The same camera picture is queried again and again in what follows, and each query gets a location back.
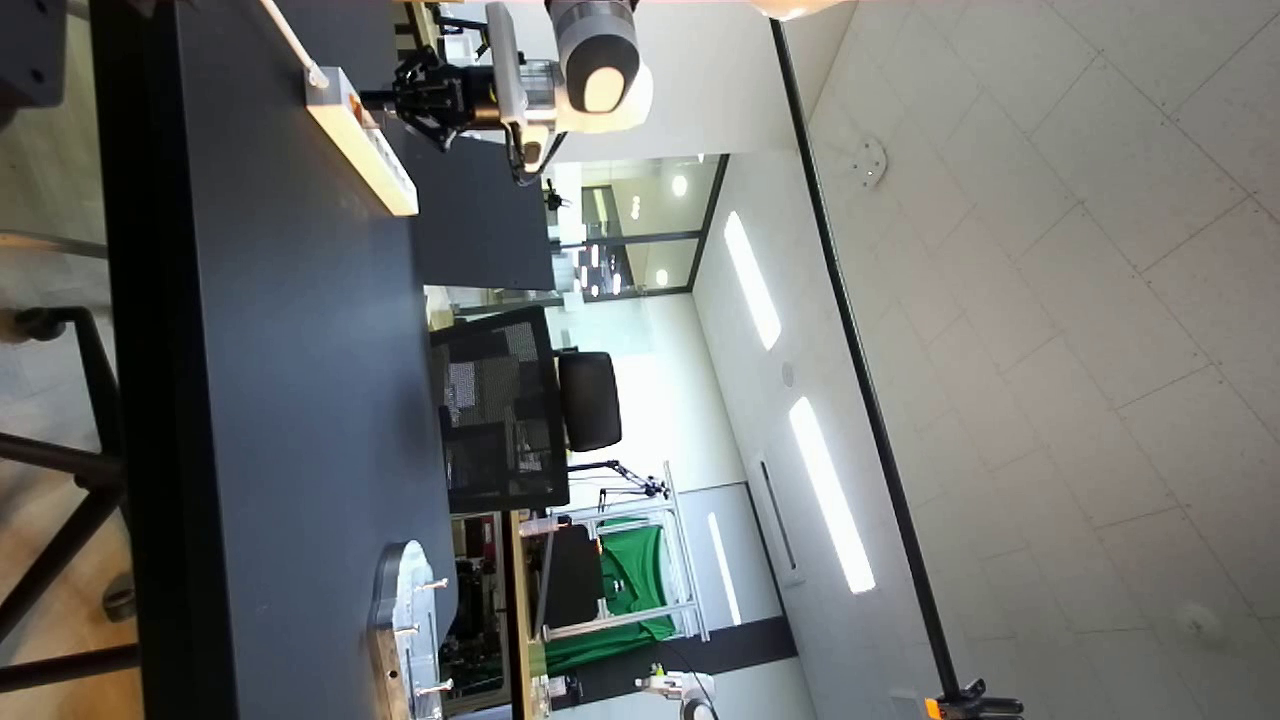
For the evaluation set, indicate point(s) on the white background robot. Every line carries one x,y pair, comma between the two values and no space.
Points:
679,690

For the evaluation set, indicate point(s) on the black table leg frame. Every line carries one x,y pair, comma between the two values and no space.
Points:
94,468

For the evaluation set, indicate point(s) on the white metal frame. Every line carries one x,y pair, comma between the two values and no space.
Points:
673,533

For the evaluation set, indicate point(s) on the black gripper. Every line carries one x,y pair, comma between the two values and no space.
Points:
463,98

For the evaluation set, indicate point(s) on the black mesh office chair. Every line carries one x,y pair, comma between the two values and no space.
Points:
503,415

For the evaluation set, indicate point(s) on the small black chair backrest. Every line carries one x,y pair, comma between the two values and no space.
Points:
573,572

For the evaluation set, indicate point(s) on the green box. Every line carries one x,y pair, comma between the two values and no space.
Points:
626,586

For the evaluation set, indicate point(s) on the dark framed glass door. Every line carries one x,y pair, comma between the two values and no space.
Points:
642,222

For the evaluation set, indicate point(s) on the wooden desk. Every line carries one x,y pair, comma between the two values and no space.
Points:
519,613

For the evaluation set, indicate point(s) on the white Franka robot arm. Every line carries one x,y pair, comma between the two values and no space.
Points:
594,53

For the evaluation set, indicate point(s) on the long ceiling light strip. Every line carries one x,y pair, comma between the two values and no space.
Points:
831,493
748,278

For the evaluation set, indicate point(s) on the white power strip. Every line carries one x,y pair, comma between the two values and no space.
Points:
365,144

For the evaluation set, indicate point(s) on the round white smoke detector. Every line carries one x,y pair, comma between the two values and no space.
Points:
1197,623
870,160

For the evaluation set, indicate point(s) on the grey box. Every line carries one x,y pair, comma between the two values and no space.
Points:
34,46

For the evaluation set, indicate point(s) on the dark partition panel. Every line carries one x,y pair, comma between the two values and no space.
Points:
483,222

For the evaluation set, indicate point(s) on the round metal plate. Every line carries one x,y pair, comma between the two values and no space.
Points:
406,613

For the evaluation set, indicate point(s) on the orange black clamp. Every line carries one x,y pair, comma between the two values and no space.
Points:
962,703

